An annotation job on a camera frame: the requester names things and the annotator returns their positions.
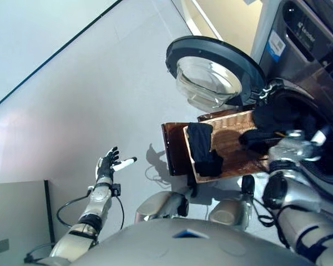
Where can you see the grey drum washing machine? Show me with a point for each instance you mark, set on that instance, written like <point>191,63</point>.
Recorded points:
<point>302,69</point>

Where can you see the blue barcode sticker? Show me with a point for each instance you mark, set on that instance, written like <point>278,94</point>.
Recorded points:
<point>276,45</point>

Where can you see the round washing machine door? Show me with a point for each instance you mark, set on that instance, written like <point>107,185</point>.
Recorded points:
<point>211,47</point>

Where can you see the grey robot torso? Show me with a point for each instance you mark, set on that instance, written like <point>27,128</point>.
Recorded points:
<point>169,249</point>

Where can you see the white counter cabinet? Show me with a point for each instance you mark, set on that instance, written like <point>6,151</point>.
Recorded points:
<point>211,16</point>

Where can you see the grey wall socket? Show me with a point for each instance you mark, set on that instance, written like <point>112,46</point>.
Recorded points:
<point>1,246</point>

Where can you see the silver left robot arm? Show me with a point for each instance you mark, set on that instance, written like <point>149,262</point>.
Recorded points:
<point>75,241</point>

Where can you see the silver right robot leg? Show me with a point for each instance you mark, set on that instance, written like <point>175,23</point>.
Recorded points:
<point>227,213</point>

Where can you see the white vertical cabinet post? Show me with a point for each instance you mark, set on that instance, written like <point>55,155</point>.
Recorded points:
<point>262,27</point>

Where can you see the grey panel black edge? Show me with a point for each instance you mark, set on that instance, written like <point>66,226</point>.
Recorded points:
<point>19,210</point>

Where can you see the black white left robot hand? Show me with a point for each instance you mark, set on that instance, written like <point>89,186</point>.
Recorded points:
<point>106,166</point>

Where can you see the black garment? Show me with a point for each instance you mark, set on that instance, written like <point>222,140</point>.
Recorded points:
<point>263,122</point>
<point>202,147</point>

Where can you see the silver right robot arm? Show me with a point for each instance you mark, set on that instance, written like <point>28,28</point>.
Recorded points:
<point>294,216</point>

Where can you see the wicker laundry basket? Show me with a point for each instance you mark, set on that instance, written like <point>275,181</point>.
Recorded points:
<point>230,144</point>

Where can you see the silver robot leg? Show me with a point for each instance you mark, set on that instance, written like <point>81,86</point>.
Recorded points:
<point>227,213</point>
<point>158,205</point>

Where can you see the brown acrylic stool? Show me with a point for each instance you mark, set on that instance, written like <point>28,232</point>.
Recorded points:
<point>173,149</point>

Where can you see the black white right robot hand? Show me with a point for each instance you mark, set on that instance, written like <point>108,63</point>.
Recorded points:
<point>305,147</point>

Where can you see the silver left robot leg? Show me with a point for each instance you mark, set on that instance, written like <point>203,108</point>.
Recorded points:
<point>158,205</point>

